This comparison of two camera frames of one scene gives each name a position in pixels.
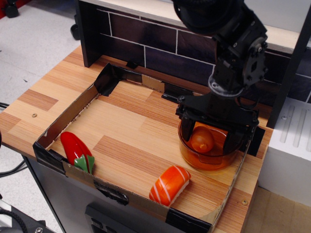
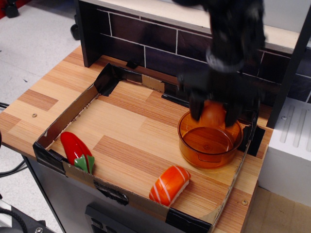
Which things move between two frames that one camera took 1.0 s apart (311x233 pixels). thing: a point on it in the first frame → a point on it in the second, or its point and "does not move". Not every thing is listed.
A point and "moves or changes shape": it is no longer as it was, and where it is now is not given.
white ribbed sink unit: (286, 171) does not move
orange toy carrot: (202, 140) moves or changes shape
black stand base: (11, 10) does not move
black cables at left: (17, 170) does not move
